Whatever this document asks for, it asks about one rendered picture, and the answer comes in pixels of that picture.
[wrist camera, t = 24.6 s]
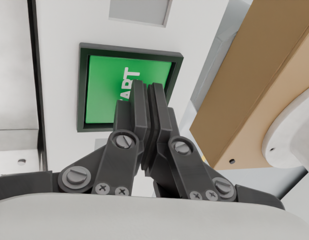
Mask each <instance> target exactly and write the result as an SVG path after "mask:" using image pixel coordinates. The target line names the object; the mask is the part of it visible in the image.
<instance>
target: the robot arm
mask: <svg viewBox="0 0 309 240"><path fill-rule="evenodd" d="M261 151H262V155H263V157H264V158H265V159H266V161H267V162H268V163H269V164H270V165H271V166H273V167H276V168H281V169H288V168H295V167H299V166H304V167H305V168H306V170H307V171H308V172H309V88H308V89H307V90H305V91H304V92H303V93H302V94H300V95H299V96H298V97H296V98H295V100H294V101H292V102H291V103H290V104H289V105H288V106H287V107H286V108H285V109H284V110H283V111H282V112H281V113H280V115H279V116H277V117H276V119H275V120H274V122H273V123H272V124H271V126H270V127H269V129H268V131H267V133H266V135H265V137H264V139H263V143H262V150H261ZM140 164H141V170H144V172H145V177H151V178H152V179H154V181H153V188H154V191H155V195H156V197H138V196H131V194H132V187H133V181H134V177H135V176H136V175H137V173H138V170H139V168H140ZM0 240H309V224H307V223H306V222H305V221H304V220H303V219H302V218H300V217H298V216H296V215H294V214H292V213H290V212H287V211H286V210H285V207H284V205H283V203H282V202H281V201H280V200H279V199H278V198H277V197H276V196H274V195H272V194H270V193H266V192H263V191H260V190H255V189H252V188H248V187H245V186H241V185H238V184H236V185H235V186H234V185H233V184H232V183H231V182H230V181H229V180H228V179H227V178H225V177H224V176H222V175H221V174H220V173H218V172H217V171H216V170H214V169H213V168H212V167H210V166H209V165H208V164H206V163H205V162H203V160H202V158H201V156H200V154H199V152H198V150H197V148H196V146H195V144H194V143H193V142H192V141H191V140H190V139H188V138H186V137H183V136H180V133H179V129H178V124H177V120H176V116H175V112H174V109H173V108H172V107H168V106H167V102H166V97H165V93H164V88H163V84H161V83H155V82H153V83H152V84H149V85H148V88H147V85H146V83H143V81H142V80H136V79H133V81H132V85H131V90H130V96H129V101H124V100H117V103H116V108H115V114H114V122H113V132H112V133H111V134H110V135H109V138H108V141H107V144H106V145H104V146H102V147H100V148H99V149H97V150H95V151H93V152H92V153H90V154H88V155H86V156H85V157H83V158H81V159H79V160H78V161H76V162H74V163H72V164H71V165H69V166H67V167H65V168H64V169H63V170H62V171H61V172H55V173H52V170H49V171H40V172H31V173H23V174H13V175H4V176H0Z"/></svg>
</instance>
